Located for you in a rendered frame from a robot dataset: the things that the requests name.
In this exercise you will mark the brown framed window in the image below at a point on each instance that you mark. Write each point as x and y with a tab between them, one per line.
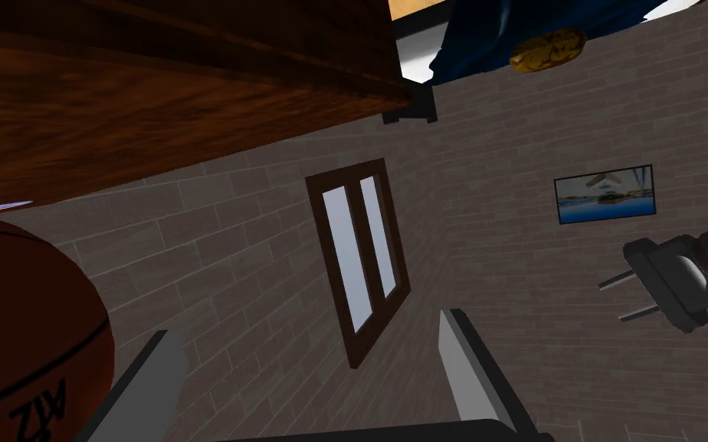
360	258

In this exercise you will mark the golden round bread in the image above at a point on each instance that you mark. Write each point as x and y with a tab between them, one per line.
547	50

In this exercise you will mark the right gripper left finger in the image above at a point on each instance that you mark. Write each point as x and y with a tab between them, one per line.
145	393

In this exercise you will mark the dark blue cloth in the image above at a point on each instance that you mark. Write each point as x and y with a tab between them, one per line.
514	31

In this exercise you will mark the blue framed wall picture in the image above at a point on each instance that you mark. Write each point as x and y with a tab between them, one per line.
606	195

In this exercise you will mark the black bracket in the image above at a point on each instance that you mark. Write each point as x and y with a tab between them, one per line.
414	104

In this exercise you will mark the brown basketball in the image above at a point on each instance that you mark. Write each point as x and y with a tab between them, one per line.
22	331

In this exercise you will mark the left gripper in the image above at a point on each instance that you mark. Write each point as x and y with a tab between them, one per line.
667	282

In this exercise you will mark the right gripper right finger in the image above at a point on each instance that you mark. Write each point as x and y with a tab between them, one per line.
474	374

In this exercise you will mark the brown wooden table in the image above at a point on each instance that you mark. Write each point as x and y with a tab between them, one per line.
145	104

